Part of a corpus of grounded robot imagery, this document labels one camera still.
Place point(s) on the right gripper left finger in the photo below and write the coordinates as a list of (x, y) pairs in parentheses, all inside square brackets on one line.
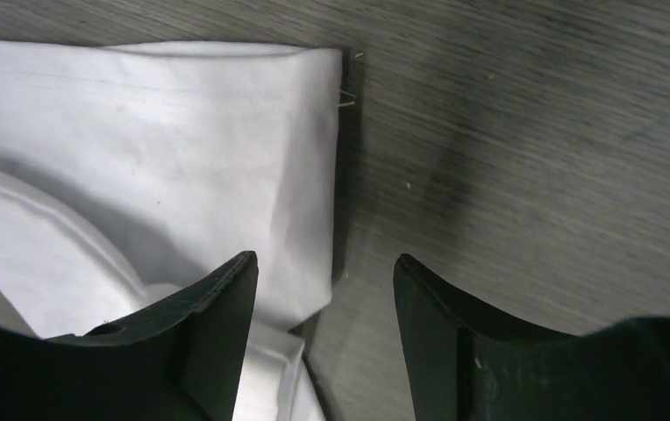
[(176, 359)]

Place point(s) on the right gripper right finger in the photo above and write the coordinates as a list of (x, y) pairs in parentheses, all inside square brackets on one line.
[(468, 360)]

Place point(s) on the white garment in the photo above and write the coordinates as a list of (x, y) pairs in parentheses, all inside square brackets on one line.
[(184, 154)]

